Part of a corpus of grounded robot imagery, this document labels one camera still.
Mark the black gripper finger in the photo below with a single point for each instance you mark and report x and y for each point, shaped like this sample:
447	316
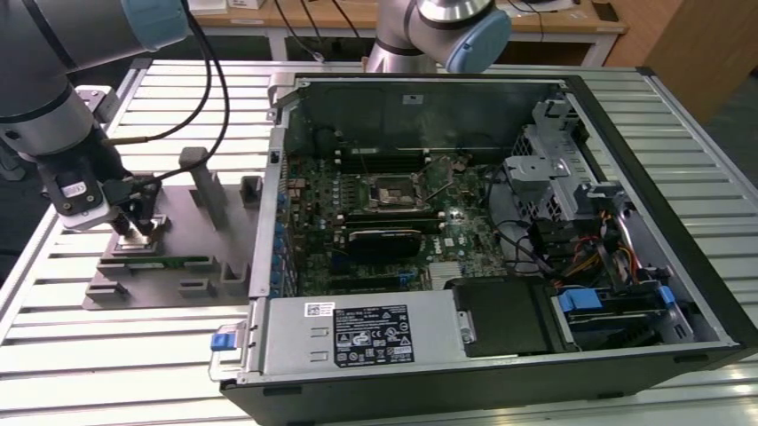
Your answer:
144	222
119	224

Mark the silver CPU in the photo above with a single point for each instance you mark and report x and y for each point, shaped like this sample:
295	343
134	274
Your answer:
134	242

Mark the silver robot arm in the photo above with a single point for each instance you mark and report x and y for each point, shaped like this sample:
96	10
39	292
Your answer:
35	66

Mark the CPU socket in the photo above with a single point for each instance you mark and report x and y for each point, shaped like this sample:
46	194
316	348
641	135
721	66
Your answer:
391	193

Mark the grey parts rack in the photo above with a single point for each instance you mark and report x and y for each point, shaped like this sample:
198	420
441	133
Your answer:
178	242

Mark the green RAM stick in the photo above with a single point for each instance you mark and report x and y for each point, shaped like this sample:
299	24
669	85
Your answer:
178	262

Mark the blue case latch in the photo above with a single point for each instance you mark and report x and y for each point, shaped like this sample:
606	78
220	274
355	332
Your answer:
222	341

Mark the silver power supply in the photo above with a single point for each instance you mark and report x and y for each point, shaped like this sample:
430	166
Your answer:
296	346

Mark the white box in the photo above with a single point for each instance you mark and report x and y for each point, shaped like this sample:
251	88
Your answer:
247	2
210	3

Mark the wooden desk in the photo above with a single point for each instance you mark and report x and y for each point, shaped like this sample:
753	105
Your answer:
255	20

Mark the black expansion slot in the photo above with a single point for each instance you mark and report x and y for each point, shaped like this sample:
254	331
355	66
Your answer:
365	282

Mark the black graphics card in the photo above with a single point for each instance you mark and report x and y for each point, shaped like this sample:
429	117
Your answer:
385	242

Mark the blue board connector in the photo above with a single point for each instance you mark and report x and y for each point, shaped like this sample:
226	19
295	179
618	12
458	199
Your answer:
406	279

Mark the silver chipset heatsink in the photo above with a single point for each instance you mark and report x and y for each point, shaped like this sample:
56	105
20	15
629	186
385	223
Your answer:
445	270

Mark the round coin battery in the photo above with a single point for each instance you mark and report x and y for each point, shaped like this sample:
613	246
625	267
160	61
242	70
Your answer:
458	165

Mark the green motherboard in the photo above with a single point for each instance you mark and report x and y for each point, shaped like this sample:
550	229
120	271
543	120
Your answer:
474	231

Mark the black PC case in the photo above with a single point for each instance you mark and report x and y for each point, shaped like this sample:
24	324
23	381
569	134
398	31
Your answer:
414	399

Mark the black plastic shroud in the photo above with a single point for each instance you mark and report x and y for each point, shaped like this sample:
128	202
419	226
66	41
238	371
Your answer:
503	315

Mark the silver drive cage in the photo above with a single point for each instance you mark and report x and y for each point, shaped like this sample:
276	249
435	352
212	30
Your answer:
545	133

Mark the blue disk carrier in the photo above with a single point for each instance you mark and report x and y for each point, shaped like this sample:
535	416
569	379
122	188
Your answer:
577	302

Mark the blue carrier latch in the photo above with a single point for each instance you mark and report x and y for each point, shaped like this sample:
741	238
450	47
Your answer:
666	296

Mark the small black desk object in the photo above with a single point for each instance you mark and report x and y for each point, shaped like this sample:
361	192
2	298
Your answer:
605	11

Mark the wooden cabinet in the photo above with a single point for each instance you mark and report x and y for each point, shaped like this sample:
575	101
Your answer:
698	44

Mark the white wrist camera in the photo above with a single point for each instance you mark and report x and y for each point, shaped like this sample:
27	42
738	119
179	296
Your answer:
76	199

